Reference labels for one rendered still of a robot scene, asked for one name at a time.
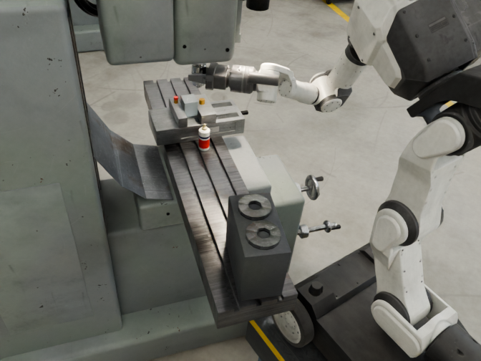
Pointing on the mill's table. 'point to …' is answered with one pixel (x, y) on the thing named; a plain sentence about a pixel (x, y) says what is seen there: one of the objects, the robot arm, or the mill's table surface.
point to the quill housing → (204, 31)
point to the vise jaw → (205, 111)
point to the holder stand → (256, 246)
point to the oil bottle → (204, 138)
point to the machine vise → (228, 115)
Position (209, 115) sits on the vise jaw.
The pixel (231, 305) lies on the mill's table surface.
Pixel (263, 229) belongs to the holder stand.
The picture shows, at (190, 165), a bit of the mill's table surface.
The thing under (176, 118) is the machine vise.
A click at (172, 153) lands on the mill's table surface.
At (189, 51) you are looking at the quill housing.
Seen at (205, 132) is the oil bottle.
